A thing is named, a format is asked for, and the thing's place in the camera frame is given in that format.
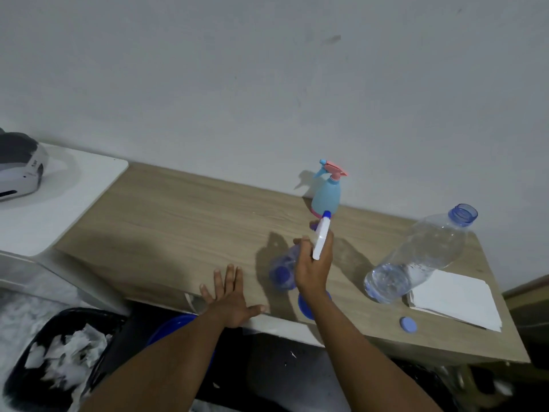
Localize person's right hand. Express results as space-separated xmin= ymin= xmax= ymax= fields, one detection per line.
xmin=293 ymin=229 xmax=335 ymax=299

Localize brown wooden furniture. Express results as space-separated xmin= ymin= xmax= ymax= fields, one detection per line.
xmin=502 ymin=274 xmax=549 ymax=365

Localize white and black device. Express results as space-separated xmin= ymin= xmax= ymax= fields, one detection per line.
xmin=0 ymin=128 xmax=50 ymax=202

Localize white marker with blue cap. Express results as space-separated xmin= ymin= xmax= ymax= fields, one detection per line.
xmin=312 ymin=210 xmax=332 ymax=261

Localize large clear plastic water bottle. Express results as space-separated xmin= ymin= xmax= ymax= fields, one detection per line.
xmin=364 ymin=203 xmax=479 ymax=304

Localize person's left forearm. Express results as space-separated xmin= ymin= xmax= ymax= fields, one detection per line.
xmin=79 ymin=312 xmax=228 ymax=412

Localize stack of white paper sheets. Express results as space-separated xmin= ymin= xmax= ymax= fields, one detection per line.
xmin=406 ymin=269 xmax=503 ymax=333

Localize blue spray bottle pink trigger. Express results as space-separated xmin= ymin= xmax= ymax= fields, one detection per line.
xmin=311 ymin=159 xmax=348 ymax=219

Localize blue plastic basin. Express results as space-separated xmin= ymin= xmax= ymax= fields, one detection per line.
xmin=146 ymin=313 xmax=216 ymax=366

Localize blue round lid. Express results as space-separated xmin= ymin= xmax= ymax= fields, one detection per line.
xmin=298 ymin=291 xmax=332 ymax=321

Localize black trash bin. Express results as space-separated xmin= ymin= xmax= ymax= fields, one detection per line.
xmin=2 ymin=307 xmax=128 ymax=412

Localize crumpled white paper scraps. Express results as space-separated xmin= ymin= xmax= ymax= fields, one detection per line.
xmin=23 ymin=323 xmax=113 ymax=401

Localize white side table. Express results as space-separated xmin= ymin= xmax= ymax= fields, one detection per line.
xmin=0 ymin=142 xmax=130 ymax=316

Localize person's right forearm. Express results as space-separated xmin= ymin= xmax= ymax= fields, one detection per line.
xmin=305 ymin=292 xmax=443 ymax=412

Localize person's left hand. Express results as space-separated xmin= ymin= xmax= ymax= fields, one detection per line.
xmin=199 ymin=264 xmax=268 ymax=329

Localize small clear bottle blue cap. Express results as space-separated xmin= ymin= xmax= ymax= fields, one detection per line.
xmin=269 ymin=244 xmax=301 ymax=292

